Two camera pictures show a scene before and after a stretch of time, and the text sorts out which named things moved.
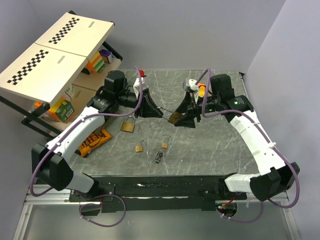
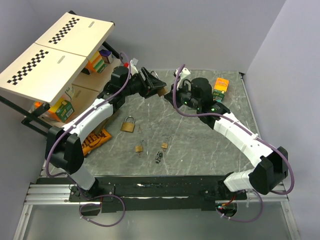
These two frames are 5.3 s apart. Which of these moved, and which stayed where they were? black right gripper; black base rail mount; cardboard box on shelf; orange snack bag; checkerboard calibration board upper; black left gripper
Moved: black left gripper; black right gripper
Stayed: checkerboard calibration board upper; orange snack bag; cardboard box on shelf; black base rail mount
